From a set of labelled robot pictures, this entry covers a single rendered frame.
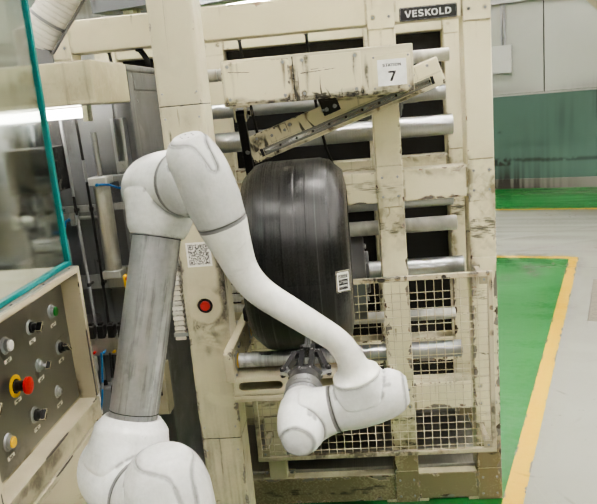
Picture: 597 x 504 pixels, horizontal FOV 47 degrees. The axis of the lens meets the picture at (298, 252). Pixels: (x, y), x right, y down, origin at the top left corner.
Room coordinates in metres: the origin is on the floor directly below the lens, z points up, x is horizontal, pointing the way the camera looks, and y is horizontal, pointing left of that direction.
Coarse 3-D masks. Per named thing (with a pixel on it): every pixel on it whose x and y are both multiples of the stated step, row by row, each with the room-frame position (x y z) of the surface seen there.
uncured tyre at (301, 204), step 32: (288, 160) 2.04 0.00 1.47; (320, 160) 2.00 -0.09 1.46; (256, 192) 1.88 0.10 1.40; (288, 192) 1.86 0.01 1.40; (320, 192) 1.85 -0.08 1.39; (256, 224) 1.81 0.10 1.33; (288, 224) 1.80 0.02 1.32; (320, 224) 1.79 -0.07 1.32; (256, 256) 1.78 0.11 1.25; (288, 256) 1.77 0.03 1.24; (320, 256) 1.76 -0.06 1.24; (288, 288) 1.76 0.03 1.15; (320, 288) 1.76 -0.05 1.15; (352, 288) 1.85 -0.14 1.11; (256, 320) 1.81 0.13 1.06; (352, 320) 1.87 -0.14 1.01
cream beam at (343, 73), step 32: (224, 64) 2.24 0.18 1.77; (256, 64) 2.23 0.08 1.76; (288, 64) 2.23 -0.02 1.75; (320, 64) 2.22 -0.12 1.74; (352, 64) 2.21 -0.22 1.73; (224, 96) 2.25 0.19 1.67; (256, 96) 2.23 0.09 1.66; (288, 96) 2.22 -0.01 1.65; (320, 96) 2.22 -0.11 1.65; (352, 96) 2.32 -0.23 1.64
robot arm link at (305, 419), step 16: (288, 400) 1.37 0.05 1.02; (304, 400) 1.35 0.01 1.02; (320, 400) 1.34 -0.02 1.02; (288, 416) 1.32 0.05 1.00; (304, 416) 1.31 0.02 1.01; (320, 416) 1.32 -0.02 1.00; (288, 432) 1.29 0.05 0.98; (304, 432) 1.28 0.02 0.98; (320, 432) 1.30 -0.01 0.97; (336, 432) 1.33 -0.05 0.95; (288, 448) 1.29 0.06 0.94; (304, 448) 1.29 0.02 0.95
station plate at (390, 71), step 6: (378, 60) 2.20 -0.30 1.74; (384, 60) 2.20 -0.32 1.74; (390, 60) 2.19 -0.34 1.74; (396, 60) 2.19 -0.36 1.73; (402, 60) 2.19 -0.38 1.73; (378, 66) 2.20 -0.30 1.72; (384, 66) 2.20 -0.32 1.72; (390, 66) 2.19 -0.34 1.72; (396, 66) 2.19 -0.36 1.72; (402, 66) 2.19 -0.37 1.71; (378, 72) 2.20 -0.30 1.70; (384, 72) 2.20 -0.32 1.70; (390, 72) 2.20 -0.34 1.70; (396, 72) 2.19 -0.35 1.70; (402, 72) 2.19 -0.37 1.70; (378, 78) 2.20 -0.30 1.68; (384, 78) 2.20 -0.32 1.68; (390, 78) 2.20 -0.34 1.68; (396, 78) 2.19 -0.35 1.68; (402, 78) 2.19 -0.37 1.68; (378, 84) 2.20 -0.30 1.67; (384, 84) 2.20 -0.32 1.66; (390, 84) 2.20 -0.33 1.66; (396, 84) 2.19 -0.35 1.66
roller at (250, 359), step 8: (248, 352) 1.93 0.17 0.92; (256, 352) 1.92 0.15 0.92; (264, 352) 1.92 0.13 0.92; (272, 352) 1.91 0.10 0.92; (280, 352) 1.91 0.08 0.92; (288, 352) 1.90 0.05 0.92; (328, 352) 1.89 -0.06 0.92; (240, 360) 1.91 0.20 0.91; (248, 360) 1.90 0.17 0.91; (256, 360) 1.90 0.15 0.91; (264, 360) 1.90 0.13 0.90; (272, 360) 1.90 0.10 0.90; (280, 360) 1.89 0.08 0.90; (328, 360) 1.88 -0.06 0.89
